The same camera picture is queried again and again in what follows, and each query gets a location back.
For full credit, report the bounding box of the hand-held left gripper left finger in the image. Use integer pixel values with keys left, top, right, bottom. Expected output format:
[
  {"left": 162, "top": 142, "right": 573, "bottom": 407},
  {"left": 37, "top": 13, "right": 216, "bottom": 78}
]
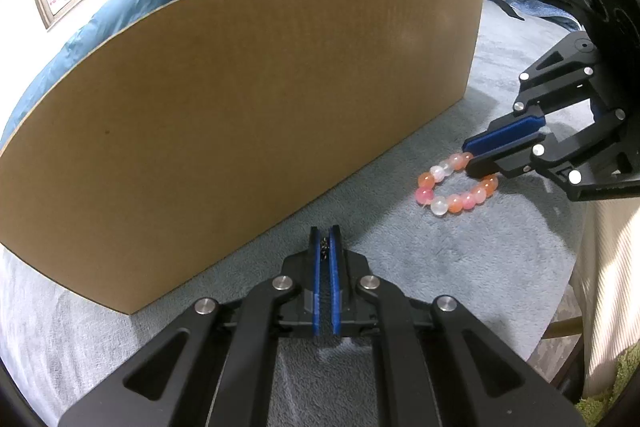
[{"left": 59, "top": 226, "right": 326, "bottom": 427}]

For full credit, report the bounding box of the blue towel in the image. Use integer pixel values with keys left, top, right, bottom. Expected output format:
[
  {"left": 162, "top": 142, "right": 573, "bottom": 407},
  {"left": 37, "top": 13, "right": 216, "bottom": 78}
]
[{"left": 482, "top": 0, "right": 583, "bottom": 32}]

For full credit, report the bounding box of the black strap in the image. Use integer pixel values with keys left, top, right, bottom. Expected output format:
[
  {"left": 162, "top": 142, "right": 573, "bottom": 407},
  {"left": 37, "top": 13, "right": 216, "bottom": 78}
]
[{"left": 492, "top": 0, "right": 526, "bottom": 22}]

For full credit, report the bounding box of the cream blanket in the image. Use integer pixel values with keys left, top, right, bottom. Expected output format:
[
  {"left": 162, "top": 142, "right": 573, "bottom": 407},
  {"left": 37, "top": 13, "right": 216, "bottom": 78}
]
[{"left": 575, "top": 197, "right": 640, "bottom": 388}]

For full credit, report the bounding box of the orange pink bead bracelet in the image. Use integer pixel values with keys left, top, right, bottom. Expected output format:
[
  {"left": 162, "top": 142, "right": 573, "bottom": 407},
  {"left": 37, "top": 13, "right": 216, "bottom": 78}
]
[{"left": 415, "top": 152, "right": 500, "bottom": 217}]

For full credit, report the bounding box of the green fleece garment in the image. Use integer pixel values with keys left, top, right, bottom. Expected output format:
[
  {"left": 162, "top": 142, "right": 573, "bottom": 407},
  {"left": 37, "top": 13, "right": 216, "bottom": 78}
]
[{"left": 575, "top": 342, "right": 640, "bottom": 425}]

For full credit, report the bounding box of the grey fleece blanket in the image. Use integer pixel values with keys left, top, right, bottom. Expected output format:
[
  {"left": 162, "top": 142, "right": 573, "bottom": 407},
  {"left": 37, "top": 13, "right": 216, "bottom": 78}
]
[{"left": 0, "top": 0, "right": 593, "bottom": 427}]

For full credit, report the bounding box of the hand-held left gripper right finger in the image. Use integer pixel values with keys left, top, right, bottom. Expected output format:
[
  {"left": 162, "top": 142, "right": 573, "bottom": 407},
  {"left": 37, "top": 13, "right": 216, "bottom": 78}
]
[{"left": 327, "top": 224, "right": 586, "bottom": 427}]

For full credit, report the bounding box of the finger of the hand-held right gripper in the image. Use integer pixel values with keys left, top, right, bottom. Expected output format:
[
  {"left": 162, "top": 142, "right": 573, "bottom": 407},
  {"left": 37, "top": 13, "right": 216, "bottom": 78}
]
[
  {"left": 462, "top": 34, "right": 602, "bottom": 156},
  {"left": 466, "top": 108, "right": 629, "bottom": 186}
]

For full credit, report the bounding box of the brown cardboard box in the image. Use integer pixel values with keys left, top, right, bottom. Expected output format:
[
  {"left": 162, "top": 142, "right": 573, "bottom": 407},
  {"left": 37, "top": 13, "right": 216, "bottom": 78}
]
[{"left": 0, "top": 0, "right": 486, "bottom": 317}]

